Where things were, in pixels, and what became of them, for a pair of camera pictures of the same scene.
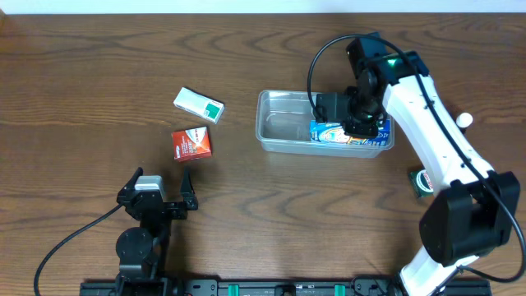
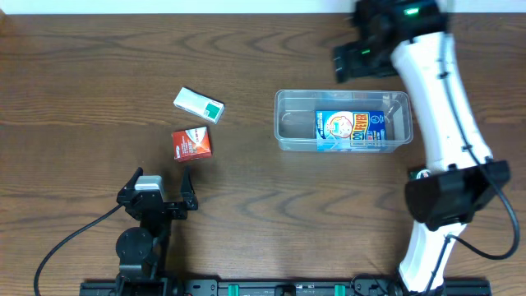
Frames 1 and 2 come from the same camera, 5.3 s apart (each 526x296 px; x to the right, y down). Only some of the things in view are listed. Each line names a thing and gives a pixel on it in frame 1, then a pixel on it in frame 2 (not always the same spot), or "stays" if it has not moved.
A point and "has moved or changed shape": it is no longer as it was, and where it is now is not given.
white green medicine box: x=204 y=107 stays
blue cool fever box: x=334 y=132 has moved or changed shape
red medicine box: x=191 y=144 stays
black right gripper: x=362 y=128 -> x=339 y=62
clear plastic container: x=283 y=122 has moved or changed shape
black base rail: x=274 y=287 stays
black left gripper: x=169 y=207 stays
